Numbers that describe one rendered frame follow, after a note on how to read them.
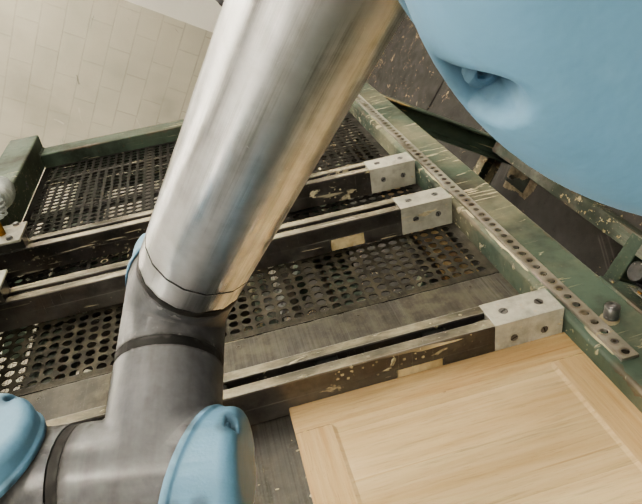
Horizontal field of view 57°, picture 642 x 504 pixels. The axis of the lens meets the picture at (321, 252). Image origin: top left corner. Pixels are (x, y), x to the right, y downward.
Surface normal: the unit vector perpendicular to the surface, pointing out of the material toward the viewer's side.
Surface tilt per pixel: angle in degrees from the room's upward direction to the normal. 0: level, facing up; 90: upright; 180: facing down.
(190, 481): 64
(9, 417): 59
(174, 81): 90
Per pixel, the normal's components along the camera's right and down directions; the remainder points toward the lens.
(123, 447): -0.15, -0.64
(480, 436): -0.14, -0.84
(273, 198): 0.40, 0.80
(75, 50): 0.18, 0.61
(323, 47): 0.04, 0.78
